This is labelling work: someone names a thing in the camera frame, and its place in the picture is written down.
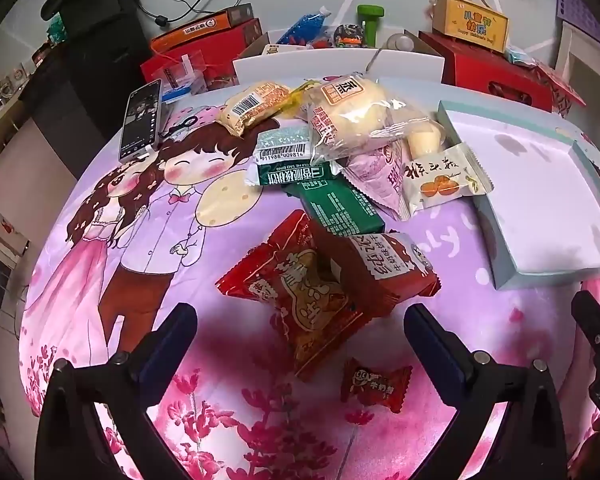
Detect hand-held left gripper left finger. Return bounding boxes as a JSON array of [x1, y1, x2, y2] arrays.
[[35, 302, 201, 480]]

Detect red-brown biscuit packet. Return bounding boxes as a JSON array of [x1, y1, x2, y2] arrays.
[[330, 231, 441, 319]]

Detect red gift box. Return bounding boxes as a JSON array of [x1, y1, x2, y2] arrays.
[[418, 30, 554, 112]]

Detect blue tissue pack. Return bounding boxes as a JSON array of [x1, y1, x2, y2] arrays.
[[502, 45, 532, 67]]

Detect orange flat box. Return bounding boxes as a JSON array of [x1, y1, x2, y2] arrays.
[[149, 4, 254, 54]]

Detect white packet with orange fruit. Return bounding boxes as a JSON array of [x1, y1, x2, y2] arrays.
[[401, 142, 496, 217]]

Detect yellow gift box with handle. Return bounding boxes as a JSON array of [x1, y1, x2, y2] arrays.
[[432, 0, 510, 54]]

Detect black cabinet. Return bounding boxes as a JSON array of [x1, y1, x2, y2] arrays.
[[20, 0, 153, 126]]

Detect purple snack packet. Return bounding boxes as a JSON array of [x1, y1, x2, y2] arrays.
[[340, 145, 422, 222]]

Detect small red candy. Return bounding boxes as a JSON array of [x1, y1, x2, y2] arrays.
[[341, 357, 413, 414]]

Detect yellow clear snack packet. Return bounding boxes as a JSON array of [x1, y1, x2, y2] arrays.
[[284, 80, 322, 112]]

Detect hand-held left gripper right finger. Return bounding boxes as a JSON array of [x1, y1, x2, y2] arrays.
[[402, 304, 566, 480]]

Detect pink patterned box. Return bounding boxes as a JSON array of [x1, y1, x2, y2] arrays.
[[527, 60, 587, 117]]

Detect colourful toy packet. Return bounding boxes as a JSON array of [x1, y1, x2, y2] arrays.
[[332, 22, 367, 47]]

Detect shallow teal box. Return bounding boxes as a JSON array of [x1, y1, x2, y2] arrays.
[[437, 100, 600, 291]]

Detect white shelf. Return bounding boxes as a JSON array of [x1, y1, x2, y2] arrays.
[[554, 22, 600, 126]]

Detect clear plastic box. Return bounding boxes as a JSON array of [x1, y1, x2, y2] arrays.
[[162, 52, 207, 97]]

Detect large red snack packet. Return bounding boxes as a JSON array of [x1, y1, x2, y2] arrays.
[[215, 210, 365, 382]]

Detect clear bread packet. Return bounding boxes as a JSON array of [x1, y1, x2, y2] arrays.
[[300, 76, 447, 162]]

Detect small black scissors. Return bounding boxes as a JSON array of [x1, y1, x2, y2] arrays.
[[159, 116, 199, 139]]

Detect green dumbbell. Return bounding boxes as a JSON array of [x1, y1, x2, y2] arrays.
[[357, 5, 384, 47]]

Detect black smartphone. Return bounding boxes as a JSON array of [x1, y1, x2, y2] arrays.
[[118, 79, 164, 164]]

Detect green spray bottle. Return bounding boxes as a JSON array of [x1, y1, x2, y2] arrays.
[[387, 32, 414, 54]]

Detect green packet with white lettering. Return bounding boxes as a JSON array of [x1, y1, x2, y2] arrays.
[[252, 160, 342, 187]]

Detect white cardboard box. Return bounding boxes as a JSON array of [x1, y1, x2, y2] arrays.
[[232, 34, 447, 94]]

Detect dark green snack packet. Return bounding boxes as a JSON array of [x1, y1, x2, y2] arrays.
[[285, 180, 386, 237]]

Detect blue bead bottle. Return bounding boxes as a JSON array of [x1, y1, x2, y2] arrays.
[[279, 5, 342, 47]]

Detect gold snack packet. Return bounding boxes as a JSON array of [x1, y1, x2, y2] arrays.
[[215, 82, 294, 137]]

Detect red flat box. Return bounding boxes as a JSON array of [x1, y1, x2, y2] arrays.
[[140, 17, 264, 87]]

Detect pale teal snack packet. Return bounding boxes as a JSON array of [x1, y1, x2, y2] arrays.
[[255, 127, 315, 167]]

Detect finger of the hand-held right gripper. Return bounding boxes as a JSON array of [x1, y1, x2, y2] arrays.
[[571, 290, 600, 362]]

